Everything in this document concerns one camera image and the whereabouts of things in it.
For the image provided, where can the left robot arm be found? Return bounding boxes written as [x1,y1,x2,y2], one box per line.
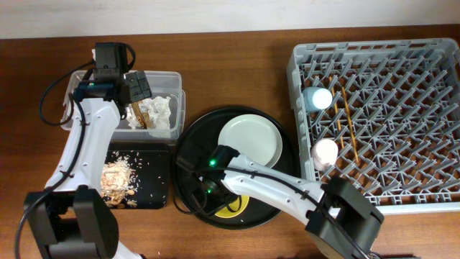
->
[14,42,152,258]

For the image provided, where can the pink cup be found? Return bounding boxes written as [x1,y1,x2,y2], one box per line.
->
[310,139,339,171]

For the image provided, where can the gold snack wrapper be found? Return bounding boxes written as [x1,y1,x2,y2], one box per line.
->
[132,101,152,129]

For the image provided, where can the clear plastic bin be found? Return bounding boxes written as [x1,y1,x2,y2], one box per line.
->
[61,71,185,147]

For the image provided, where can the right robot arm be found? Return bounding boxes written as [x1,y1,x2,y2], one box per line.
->
[175,145,384,258]

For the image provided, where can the grey dishwasher rack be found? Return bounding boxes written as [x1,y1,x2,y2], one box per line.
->
[286,38,459,214]

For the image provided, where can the grey plate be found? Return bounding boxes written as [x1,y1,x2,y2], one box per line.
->
[218,114,282,168]

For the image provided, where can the wooden chopstick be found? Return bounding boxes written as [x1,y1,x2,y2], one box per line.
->
[341,86,360,164]
[328,75,345,149]

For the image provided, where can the white napkin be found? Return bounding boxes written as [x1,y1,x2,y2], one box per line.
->
[126,96,171,130]

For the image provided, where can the black rectangular tray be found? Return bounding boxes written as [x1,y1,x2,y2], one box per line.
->
[106,142,171,209]

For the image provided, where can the yellow bowl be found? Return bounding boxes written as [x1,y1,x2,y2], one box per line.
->
[215,196,249,219]

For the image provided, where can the blue cup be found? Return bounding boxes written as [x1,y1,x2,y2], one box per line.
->
[302,87,333,112]

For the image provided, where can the food scraps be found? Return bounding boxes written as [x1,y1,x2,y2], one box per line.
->
[101,151,140,209]

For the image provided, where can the round black serving tray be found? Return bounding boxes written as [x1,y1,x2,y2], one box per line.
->
[171,106,301,230]

